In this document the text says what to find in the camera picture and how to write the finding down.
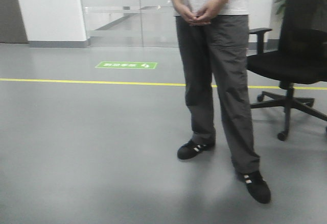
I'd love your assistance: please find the person right hand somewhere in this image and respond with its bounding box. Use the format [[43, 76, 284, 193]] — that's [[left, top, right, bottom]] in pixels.
[[173, 2, 198, 26]]

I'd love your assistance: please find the black office chair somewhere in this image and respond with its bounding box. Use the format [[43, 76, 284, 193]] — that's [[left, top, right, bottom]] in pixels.
[[247, 0, 326, 141]]

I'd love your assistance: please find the person left hand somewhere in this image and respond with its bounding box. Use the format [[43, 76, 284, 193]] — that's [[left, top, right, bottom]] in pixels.
[[193, 0, 225, 26]]

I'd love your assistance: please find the green floor sign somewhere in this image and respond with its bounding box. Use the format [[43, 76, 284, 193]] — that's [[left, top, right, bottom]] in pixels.
[[96, 61, 158, 69]]

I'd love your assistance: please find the glass door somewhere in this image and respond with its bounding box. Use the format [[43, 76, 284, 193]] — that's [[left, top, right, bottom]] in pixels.
[[81, 0, 177, 48]]

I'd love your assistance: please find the standing person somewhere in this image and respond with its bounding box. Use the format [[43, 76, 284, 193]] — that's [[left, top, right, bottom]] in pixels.
[[171, 0, 271, 204]]

